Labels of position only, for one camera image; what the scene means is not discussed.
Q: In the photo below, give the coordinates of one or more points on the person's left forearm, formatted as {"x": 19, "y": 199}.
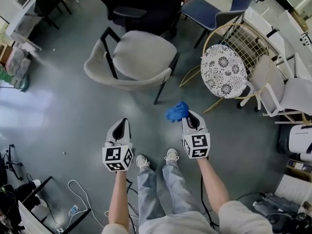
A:
{"x": 119, "y": 199}

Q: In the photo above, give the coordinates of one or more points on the black tripod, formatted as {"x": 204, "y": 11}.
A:
{"x": 11, "y": 163}

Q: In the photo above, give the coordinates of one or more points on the person's left white shoe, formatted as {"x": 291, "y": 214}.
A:
{"x": 142, "y": 161}

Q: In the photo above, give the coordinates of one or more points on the black frame glass table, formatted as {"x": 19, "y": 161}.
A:
{"x": 83, "y": 213}

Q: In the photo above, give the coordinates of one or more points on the person's right leg in jeans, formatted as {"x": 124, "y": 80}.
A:
{"x": 179, "y": 186}

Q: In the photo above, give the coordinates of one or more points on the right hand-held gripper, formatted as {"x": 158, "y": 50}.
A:
{"x": 198, "y": 144}

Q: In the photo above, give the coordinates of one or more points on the person's right forearm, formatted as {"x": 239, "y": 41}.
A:
{"x": 213, "y": 184}

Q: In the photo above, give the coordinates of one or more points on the green plastic tray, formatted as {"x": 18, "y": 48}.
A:
{"x": 25, "y": 83}

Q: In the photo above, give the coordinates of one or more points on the stack of green boxes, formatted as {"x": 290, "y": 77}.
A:
{"x": 5, "y": 75}

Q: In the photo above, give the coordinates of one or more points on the white table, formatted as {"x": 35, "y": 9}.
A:
{"x": 17, "y": 25}

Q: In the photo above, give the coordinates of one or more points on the white monitor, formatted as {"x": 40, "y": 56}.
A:
{"x": 31, "y": 220}

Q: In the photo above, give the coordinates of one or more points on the light wooden frame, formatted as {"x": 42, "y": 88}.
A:
{"x": 292, "y": 122}

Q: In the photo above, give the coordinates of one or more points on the black equipment pile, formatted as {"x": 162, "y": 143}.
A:
{"x": 280, "y": 213}

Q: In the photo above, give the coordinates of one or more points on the person's cream shirt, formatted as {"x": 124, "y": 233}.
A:
{"x": 243, "y": 218}

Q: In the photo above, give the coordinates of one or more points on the blue shell chair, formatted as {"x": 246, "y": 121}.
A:
{"x": 202, "y": 13}

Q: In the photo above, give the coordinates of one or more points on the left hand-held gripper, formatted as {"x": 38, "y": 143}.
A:
{"x": 114, "y": 156}

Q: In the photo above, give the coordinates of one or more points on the grey upholstered armchair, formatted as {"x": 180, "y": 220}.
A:
{"x": 143, "y": 52}

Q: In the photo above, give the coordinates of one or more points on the plastic wrapped bundle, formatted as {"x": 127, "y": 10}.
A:
{"x": 18, "y": 62}

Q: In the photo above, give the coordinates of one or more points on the blue cloth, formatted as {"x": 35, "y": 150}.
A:
{"x": 176, "y": 112}

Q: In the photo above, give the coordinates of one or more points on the person's white shoe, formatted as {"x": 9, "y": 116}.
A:
{"x": 142, "y": 161}
{"x": 171, "y": 154}

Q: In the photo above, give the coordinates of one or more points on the white ribbed sheet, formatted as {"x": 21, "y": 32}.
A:
{"x": 292, "y": 191}

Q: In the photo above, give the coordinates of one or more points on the white and black appliance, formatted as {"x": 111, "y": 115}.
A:
{"x": 299, "y": 140}

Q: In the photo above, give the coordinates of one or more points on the black garment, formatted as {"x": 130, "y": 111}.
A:
{"x": 22, "y": 196}

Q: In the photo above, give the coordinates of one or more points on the person's right white shoe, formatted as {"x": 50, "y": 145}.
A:
{"x": 171, "y": 154}

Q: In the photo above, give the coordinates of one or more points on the open cardboard box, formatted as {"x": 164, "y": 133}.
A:
{"x": 298, "y": 169}

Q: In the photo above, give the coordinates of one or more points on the person's left leg in jeans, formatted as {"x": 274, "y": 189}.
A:
{"x": 148, "y": 194}

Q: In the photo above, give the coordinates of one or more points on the white frame office chair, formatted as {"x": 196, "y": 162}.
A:
{"x": 270, "y": 82}

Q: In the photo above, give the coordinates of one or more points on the dark plain chair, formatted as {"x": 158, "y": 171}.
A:
{"x": 48, "y": 1}

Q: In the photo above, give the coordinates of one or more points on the person's leg in jeans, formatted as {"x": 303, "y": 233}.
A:
{"x": 148, "y": 194}
{"x": 179, "y": 186}

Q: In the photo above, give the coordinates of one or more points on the clear plastic water bottle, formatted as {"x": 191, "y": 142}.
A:
{"x": 73, "y": 210}

